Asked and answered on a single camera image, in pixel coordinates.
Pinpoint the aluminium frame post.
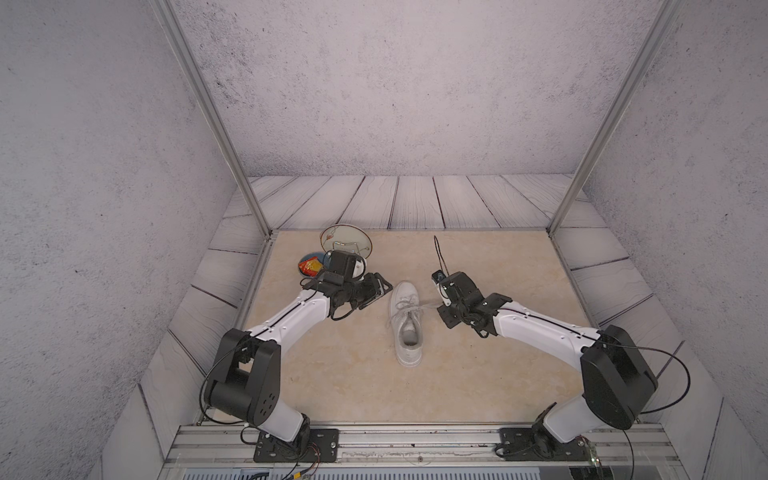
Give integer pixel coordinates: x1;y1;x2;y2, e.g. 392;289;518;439
150;0;272;236
546;0;684;239

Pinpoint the black right camera cable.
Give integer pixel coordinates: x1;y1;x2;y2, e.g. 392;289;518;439
433;235;451;277

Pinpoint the left aluminium frame post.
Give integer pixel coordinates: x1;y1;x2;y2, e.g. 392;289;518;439
150;0;272;236

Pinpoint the blue ceramic bowl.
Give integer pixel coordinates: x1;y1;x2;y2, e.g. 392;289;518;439
298;252;329;278

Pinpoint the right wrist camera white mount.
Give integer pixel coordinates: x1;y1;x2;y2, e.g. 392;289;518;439
431;270;454;306

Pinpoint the right aluminium frame post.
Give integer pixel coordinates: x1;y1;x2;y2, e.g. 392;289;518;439
546;0;684;239

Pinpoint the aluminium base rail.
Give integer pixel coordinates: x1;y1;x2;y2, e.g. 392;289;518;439
164;423;687;479

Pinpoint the red yellow snack packet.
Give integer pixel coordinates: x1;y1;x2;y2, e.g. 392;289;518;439
298;255;324;278

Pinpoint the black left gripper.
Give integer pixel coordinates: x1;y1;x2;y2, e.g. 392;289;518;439
341;271;394;309

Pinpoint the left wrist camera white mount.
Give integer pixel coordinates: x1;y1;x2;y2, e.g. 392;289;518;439
352;258;367;280

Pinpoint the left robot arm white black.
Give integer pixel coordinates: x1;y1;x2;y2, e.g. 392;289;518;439
201;251;393;450

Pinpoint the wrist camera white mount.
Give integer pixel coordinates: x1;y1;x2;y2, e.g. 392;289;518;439
352;258;367;280
431;270;454;306

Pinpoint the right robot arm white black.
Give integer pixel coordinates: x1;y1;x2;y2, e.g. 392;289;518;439
432;270;658;459

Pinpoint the white sneaker shoe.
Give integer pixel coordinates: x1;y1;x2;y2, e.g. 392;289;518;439
389;281;424;368

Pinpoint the white shoelace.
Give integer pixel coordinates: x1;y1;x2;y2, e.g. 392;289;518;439
389;298;443;325

